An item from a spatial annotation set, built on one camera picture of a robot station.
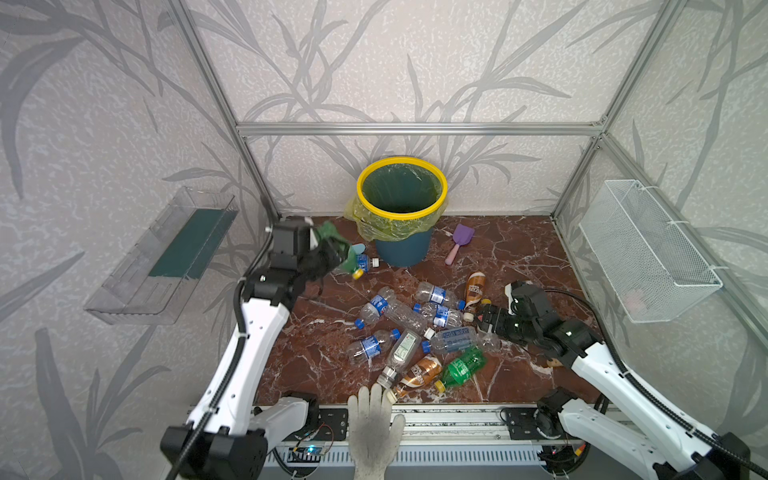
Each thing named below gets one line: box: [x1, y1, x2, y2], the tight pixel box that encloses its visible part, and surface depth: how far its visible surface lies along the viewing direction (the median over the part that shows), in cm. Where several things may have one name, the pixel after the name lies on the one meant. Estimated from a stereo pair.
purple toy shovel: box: [445, 224, 475, 266], surface depth 117 cm
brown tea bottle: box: [386, 356, 443, 404], surface depth 79 cm
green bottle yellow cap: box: [316, 221, 364, 280], surface depth 73 cm
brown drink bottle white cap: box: [464, 272, 487, 309], surface depth 96 cm
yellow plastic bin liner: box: [344, 190, 449, 242], surface depth 86 cm
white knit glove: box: [347, 383, 406, 480], surface depth 74 cm
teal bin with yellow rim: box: [356, 156, 448, 268], surface depth 95 cm
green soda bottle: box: [442, 346, 487, 387], surface depth 80 cm
